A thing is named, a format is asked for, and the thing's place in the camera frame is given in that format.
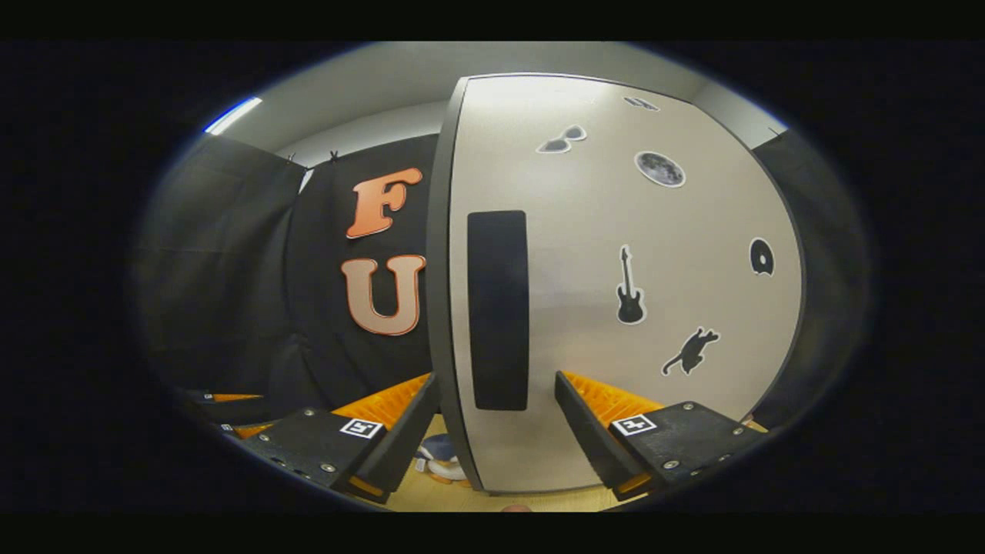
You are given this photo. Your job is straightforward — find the white cabinet door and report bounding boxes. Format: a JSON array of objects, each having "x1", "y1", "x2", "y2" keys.
[{"x1": 446, "y1": 73, "x2": 806, "y2": 493}]

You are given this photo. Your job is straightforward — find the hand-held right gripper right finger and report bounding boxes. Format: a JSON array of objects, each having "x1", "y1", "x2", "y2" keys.
[{"x1": 554, "y1": 371, "x2": 766, "y2": 502}]

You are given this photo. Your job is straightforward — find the blue and white plush toy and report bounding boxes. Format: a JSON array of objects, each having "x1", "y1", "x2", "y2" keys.
[{"x1": 414, "y1": 433, "x2": 467, "y2": 484}]

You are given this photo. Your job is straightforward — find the narrow ceiling light strip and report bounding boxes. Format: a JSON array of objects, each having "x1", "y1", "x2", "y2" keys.
[{"x1": 202, "y1": 95, "x2": 264, "y2": 136}]

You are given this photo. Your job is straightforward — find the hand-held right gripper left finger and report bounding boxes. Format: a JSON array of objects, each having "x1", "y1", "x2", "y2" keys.
[{"x1": 235, "y1": 372, "x2": 441, "y2": 505}]

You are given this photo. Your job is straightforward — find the black door handle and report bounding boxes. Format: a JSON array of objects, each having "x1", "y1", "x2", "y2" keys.
[{"x1": 467, "y1": 209, "x2": 530, "y2": 412}]

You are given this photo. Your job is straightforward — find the black backdrop cloth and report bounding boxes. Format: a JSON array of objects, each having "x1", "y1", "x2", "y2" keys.
[{"x1": 135, "y1": 127, "x2": 870, "y2": 432}]

